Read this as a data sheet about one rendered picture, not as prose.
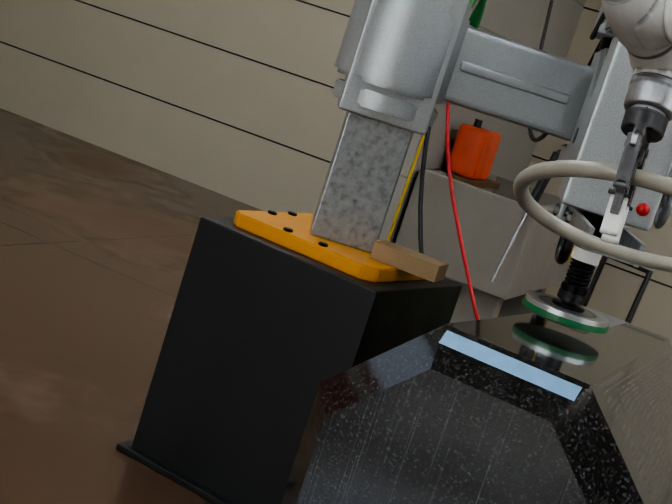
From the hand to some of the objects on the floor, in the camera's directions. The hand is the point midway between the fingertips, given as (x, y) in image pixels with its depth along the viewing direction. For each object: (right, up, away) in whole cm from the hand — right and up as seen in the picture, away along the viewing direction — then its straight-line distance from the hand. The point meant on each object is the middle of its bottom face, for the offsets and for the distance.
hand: (614, 220), depth 206 cm
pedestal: (-70, -75, +164) cm, 193 cm away
